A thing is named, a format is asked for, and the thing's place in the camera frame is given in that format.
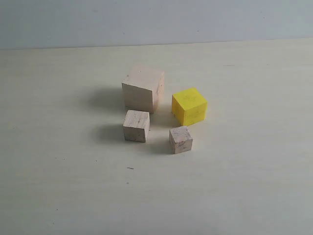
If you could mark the large wooden cube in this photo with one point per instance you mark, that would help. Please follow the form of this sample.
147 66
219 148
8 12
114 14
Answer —
143 89

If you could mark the medium wooden cube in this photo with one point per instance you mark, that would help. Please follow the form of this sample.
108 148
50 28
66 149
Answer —
136 125

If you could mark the yellow cube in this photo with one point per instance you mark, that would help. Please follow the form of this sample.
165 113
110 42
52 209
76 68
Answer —
189 106

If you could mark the small wooden cube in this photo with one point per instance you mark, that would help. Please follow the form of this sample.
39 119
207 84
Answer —
180 139

